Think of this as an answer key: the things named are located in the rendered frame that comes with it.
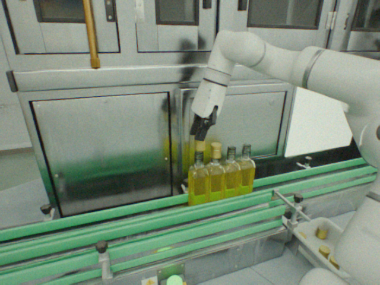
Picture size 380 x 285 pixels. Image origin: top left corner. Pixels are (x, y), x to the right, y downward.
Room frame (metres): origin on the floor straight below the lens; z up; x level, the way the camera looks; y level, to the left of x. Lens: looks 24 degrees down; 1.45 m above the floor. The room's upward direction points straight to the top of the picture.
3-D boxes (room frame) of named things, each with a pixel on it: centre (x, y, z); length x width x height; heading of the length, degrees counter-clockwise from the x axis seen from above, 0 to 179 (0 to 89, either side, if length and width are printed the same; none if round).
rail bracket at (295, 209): (0.64, -0.35, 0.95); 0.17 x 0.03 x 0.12; 19
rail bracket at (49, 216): (0.58, 0.44, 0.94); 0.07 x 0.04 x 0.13; 19
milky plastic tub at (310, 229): (0.58, -0.49, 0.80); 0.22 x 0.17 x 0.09; 19
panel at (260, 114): (0.93, -0.39, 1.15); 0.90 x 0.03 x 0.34; 109
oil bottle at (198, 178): (0.66, -0.03, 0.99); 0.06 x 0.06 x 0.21; 20
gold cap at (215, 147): (0.68, -0.09, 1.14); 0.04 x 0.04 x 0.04
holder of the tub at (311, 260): (0.61, -0.48, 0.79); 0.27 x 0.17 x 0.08; 19
